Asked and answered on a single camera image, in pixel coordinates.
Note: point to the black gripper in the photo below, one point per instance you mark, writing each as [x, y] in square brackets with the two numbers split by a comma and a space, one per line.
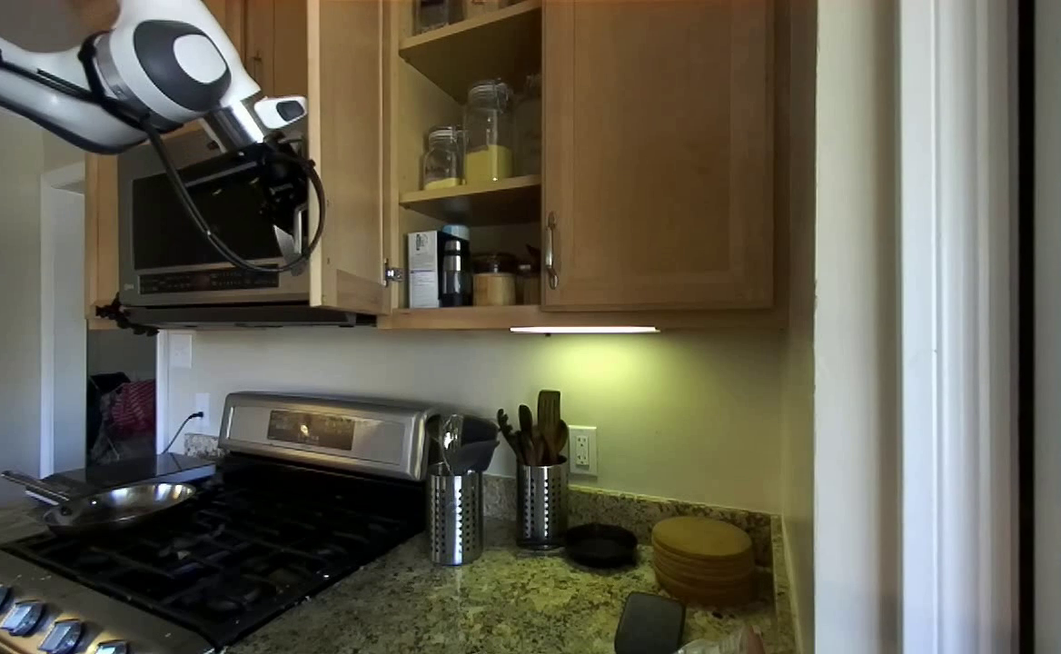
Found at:
[273, 175]

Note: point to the wooden cupboard door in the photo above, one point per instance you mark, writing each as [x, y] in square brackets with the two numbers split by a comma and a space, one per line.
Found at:
[350, 147]
[662, 147]

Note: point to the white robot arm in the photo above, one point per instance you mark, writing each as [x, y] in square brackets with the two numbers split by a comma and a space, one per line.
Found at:
[155, 60]

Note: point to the closed wooden cupboard door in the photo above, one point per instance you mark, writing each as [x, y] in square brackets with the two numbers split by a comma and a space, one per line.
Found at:
[662, 147]

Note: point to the stainless steel microwave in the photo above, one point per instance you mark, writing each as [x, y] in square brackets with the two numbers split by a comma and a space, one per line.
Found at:
[178, 230]

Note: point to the white carton box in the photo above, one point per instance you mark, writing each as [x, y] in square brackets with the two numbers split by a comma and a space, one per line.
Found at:
[421, 269]

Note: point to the black canister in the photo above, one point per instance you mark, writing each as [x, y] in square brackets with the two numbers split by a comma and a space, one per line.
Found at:
[455, 265]

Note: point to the small glass jar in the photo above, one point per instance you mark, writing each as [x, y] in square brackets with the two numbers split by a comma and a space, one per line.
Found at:
[439, 162]

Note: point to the wooden microwave cabinet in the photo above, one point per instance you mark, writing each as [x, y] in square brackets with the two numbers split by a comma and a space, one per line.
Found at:
[99, 239]

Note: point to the small tan jar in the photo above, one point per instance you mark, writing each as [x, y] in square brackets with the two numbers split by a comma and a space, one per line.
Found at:
[495, 286]

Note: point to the glass jar yellow contents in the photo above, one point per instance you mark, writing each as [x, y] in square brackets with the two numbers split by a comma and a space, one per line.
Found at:
[488, 149]

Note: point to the small dark jar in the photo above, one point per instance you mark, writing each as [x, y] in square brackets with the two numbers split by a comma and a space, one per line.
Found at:
[528, 276]

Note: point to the dark reddish bag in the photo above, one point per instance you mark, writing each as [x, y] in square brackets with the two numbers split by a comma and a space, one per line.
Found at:
[126, 418]

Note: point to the black kitchen turner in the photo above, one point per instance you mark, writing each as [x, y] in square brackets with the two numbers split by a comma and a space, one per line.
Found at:
[478, 450]

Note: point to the stainless steel gas stove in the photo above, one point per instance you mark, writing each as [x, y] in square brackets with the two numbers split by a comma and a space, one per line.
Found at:
[252, 530]

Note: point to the black cooking utensil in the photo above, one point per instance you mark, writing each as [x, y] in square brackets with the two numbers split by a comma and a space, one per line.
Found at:
[516, 437]

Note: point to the under-cabinet light strip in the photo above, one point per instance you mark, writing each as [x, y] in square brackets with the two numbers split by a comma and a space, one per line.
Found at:
[582, 327]

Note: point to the silver frying pan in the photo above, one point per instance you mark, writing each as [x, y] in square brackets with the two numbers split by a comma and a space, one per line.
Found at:
[133, 499]

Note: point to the wooden spatula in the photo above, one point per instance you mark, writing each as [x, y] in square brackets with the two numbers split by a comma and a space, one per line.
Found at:
[548, 422]

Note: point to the ribbed steel utensil holder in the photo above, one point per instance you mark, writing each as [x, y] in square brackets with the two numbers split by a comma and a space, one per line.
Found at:
[544, 501]
[455, 518]

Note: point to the small black round dish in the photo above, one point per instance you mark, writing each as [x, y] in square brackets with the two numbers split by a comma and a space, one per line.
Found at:
[599, 545]

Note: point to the white wall outlet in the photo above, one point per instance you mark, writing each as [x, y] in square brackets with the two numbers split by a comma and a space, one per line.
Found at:
[201, 418]
[582, 448]

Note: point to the wooden wall cupboard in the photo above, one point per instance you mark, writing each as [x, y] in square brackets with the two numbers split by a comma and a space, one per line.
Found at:
[482, 316]

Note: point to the white door frame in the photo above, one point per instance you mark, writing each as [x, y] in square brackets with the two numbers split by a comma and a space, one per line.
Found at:
[954, 327]

